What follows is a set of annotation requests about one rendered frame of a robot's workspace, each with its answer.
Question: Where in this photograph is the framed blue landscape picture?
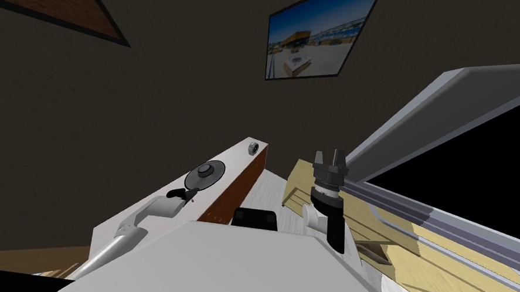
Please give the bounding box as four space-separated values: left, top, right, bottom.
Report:
263 0 384 91

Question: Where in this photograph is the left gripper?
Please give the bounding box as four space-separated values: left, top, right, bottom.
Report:
165 185 199 205

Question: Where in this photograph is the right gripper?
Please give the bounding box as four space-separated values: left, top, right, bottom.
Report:
310 147 351 186

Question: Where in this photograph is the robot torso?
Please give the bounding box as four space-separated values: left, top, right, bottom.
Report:
50 191 423 292

